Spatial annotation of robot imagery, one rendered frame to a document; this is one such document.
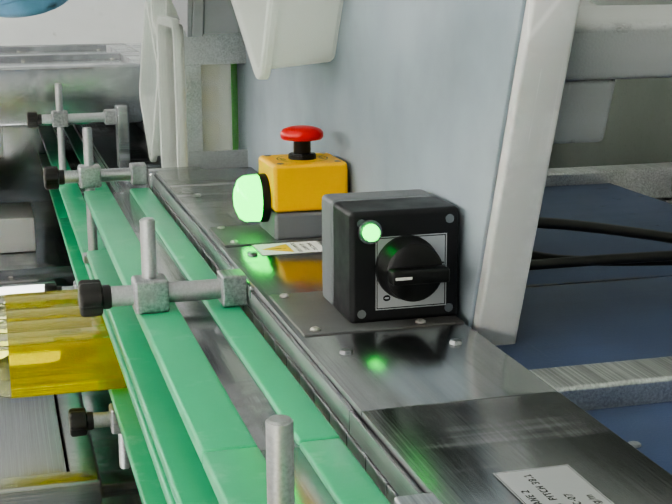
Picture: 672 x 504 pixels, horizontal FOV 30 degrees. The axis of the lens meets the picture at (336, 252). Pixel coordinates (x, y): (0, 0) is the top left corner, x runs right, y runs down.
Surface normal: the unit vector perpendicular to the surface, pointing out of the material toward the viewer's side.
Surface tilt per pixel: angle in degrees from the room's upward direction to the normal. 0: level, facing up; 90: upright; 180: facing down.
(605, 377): 90
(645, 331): 90
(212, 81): 90
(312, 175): 90
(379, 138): 0
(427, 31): 0
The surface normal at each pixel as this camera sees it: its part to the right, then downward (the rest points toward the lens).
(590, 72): 0.25, 0.52
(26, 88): 0.26, 0.21
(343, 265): -0.96, 0.07
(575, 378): 0.00, -0.97
